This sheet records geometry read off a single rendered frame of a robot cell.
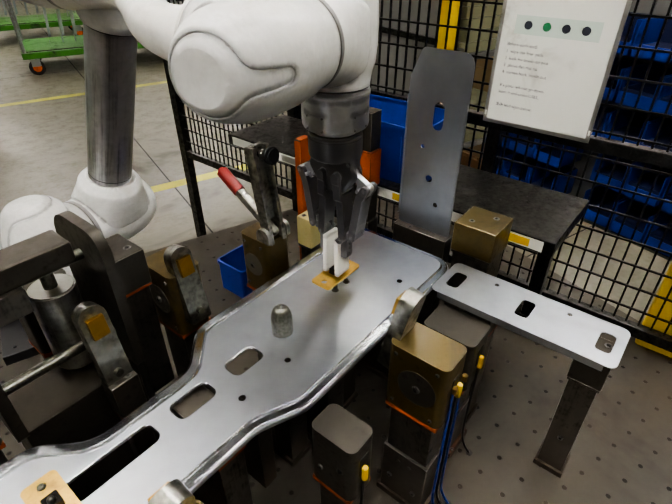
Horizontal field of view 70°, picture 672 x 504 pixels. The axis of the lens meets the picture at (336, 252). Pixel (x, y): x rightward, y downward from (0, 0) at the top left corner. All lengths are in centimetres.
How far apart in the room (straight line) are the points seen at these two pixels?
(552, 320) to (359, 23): 52
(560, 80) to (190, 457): 92
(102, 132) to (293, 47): 81
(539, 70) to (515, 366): 63
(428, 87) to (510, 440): 67
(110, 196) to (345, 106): 81
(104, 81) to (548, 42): 89
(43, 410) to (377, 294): 51
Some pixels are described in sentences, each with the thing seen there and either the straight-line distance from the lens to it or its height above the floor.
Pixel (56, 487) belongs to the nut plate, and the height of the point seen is 100.
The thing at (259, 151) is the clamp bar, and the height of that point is 121.
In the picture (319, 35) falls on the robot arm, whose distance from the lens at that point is 50.
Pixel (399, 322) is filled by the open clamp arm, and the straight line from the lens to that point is 63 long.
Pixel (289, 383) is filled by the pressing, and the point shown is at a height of 100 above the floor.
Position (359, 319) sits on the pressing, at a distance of 75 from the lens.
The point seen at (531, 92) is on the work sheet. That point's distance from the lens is 111.
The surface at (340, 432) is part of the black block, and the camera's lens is 63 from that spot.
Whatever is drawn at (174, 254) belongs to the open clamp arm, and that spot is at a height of 110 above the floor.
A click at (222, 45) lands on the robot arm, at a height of 142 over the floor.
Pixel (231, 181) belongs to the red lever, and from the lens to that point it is 87.
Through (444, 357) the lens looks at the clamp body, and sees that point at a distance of 64.
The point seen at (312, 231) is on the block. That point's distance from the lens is 88.
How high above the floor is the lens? 150
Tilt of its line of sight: 34 degrees down
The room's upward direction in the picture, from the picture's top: straight up
